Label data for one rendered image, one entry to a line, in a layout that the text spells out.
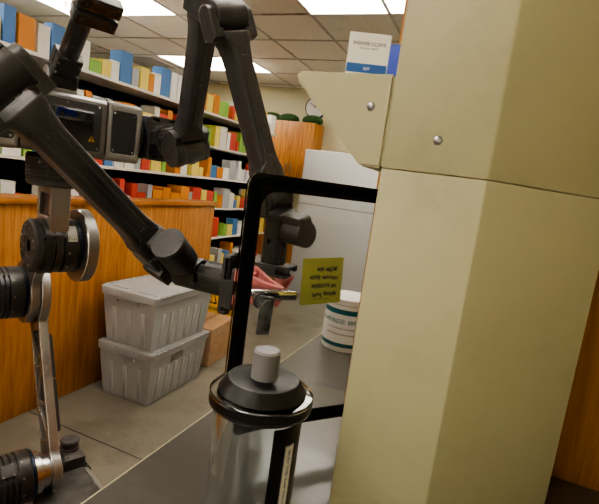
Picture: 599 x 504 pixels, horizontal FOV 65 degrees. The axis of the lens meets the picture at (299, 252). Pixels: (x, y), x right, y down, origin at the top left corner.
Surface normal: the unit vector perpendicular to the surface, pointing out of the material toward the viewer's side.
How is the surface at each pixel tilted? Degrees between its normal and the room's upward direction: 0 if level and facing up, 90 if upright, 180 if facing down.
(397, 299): 90
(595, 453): 90
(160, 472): 0
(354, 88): 90
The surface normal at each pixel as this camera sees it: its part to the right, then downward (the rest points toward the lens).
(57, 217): 0.69, 0.19
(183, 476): 0.13, -0.98
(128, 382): -0.37, 0.18
